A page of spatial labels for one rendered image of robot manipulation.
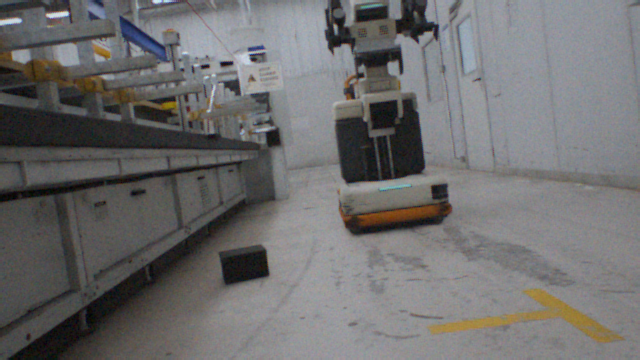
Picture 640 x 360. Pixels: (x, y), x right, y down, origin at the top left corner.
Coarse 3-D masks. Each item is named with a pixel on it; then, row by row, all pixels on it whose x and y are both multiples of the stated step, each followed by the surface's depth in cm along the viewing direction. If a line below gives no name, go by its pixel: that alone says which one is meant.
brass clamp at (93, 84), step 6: (84, 78) 137; (90, 78) 137; (96, 78) 140; (102, 78) 144; (78, 84) 137; (84, 84) 137; (90, 84) 137; (96, 84) 138; (102, 84) 143; (84, 90) 137; (90, 90) 138; (96, 90) 139; (102, 90) 143; (102, 96) 148; (108, 96) 150
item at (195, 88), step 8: (168, 88) 169; (176, 88) 169; (184, 88) 169; (192, 88) 169; (200, 88) 169; (136, 96) 169; (144, 96) 169; (152, 96) 169; (160, 96) 169; (168, 96) 170; (104, 104) 169; (112, 104) 170
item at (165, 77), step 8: (160, 72) 144; (168, 72) 144; (176, 72) 144; (112, 80) 144; (120, 80) 144; (128, 80) 144; (136, 80) 144; (144, 80) 144; (152, 80) 144; (160, 80) 144; (168, 80) 144; (176, 80) 145; (64, 88) 144; (72, 88) 144; (104, 88) 144; (112, 88) 144; (120, 88) 145; (128, 88) 146; (64, 96) 145; (72, 96) 147
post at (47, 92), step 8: (40, 8) 115; (24, 16) 114; (32, 16) 114; (40, 16) 115; (32, 24) 114; (40, 24) 114; (32, 48) 114; (40, 48) 114; (48, 48) 117; (32, 56) 114; (40, 56) 114; (48, 56) 116; (40, 88) 115; (48, 88) 115; (56, 88) 118; (40, 96) 115; (48, 96) 115; (56, 96) 117; (40, 104) 115
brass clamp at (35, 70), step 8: (32, 64) 112; (40, 64) 112; (48, 64) 114; (56, 64) 118; (24, 72) 112; (32, 72) 112; (40, 72) 112; (48, 72) 114; (56, 72) 117; (32, 80) 114; (40, 80) 114; (48, 80) 114; (56, 80) 117; (64, 80) 121; (72, 80) 125
